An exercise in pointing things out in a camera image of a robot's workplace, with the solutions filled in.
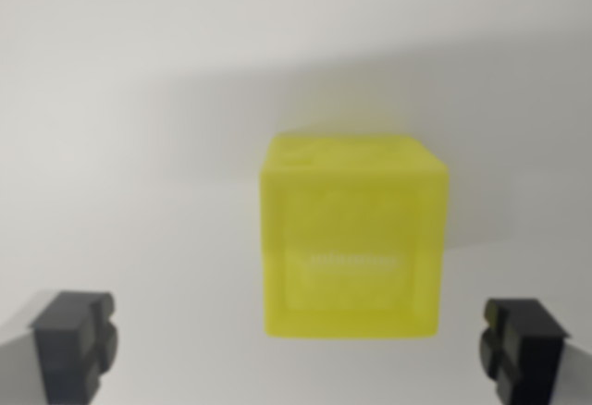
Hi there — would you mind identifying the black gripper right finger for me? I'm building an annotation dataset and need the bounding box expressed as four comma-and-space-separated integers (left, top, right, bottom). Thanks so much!
478, 298, 592, 405

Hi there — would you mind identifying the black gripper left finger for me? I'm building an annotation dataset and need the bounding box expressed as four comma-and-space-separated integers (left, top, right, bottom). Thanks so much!
0, 288, 119, 405

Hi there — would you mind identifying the yellow cube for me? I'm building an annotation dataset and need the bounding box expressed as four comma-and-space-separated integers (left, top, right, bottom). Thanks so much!
258, 130, 450, 340

